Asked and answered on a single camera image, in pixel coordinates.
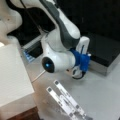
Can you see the white box on table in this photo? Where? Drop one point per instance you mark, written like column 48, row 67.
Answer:
column 14, row 80

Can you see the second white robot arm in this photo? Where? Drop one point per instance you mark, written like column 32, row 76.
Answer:
column 10, row 20

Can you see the dark floor tray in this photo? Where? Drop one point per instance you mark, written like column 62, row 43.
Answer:
column 33, row 49

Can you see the grey jewelry box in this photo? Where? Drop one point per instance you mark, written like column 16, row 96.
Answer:
column 105, row 52

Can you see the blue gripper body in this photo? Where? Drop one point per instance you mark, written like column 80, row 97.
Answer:
column 81, row 60

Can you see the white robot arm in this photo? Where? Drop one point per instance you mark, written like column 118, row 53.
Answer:
column 63, row 48

